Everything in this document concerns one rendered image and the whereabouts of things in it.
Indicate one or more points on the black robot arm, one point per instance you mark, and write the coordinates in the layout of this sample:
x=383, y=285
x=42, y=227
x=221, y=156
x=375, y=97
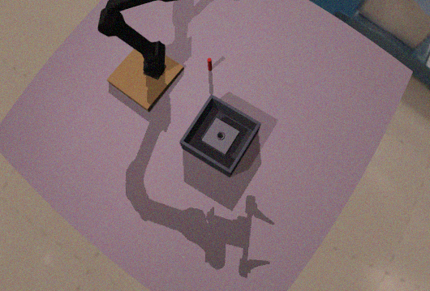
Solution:
x=112, y=23

